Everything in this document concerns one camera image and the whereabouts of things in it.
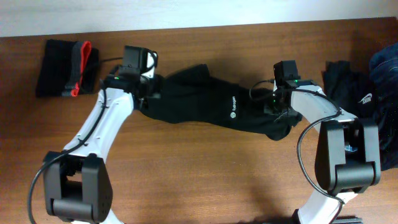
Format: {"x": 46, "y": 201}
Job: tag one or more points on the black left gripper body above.
{"x": 152, "y": 84}

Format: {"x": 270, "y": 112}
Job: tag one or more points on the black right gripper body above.
{"x": 275, "y": 107}

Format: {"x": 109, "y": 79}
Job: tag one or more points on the black t-shirt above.
{"x": 193, "y": 94}

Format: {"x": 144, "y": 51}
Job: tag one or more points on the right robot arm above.
{"x": 347, "y": 160}

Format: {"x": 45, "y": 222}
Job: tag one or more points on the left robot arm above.
{"x": 77, "y": 187}

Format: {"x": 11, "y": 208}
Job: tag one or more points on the folded black garment red band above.
{"x": 69, "y": 68}

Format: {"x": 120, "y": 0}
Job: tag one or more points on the black clothes pile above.
{"x": 358, "y": 95}

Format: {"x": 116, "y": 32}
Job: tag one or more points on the light blue garment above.
{"x": 349, "y": 148}

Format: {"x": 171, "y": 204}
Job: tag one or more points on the blue denim garment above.
{"x": 383, "y": 70}

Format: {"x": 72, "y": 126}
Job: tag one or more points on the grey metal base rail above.
{"x": 348, "y": 220}

